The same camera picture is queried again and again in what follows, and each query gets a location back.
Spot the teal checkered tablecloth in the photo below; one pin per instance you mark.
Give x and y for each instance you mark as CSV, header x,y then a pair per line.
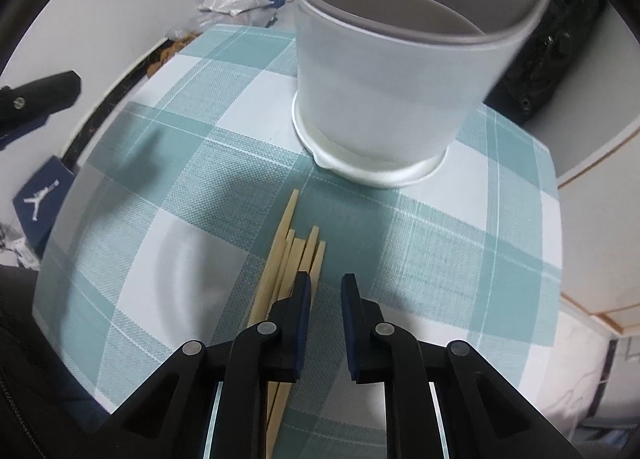
x,y
175,164

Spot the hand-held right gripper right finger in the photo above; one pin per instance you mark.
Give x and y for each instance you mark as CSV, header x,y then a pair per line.
x,y
349,319

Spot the white utensil holder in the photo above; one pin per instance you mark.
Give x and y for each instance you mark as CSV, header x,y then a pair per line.
x,y
390,89

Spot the blue shoe box white figure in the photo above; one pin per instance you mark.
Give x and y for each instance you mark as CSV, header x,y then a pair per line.
x,y
40,209

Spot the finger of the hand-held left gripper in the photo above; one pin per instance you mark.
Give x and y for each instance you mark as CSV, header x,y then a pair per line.
x,y
40,94

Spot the brown suede shoe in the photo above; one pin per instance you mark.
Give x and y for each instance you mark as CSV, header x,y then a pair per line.
x,y
170,54

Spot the white plastic bag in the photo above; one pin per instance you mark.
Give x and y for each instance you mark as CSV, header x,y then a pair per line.
x,y
235,1

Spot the person's dark jacket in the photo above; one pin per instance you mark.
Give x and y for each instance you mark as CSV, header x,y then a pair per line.
x,y
30,364

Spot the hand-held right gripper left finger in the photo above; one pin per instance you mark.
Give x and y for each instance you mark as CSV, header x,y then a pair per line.
x,y
302,309

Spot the black backpack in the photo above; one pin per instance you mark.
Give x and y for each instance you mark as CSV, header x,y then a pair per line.
x,y
555,64

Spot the bundle of wooden chopsticks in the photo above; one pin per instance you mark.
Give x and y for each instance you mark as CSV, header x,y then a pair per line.
x,y
285,259

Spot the white wardrobe wooden trim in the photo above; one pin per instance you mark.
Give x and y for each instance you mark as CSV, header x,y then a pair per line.
x,y
600,239

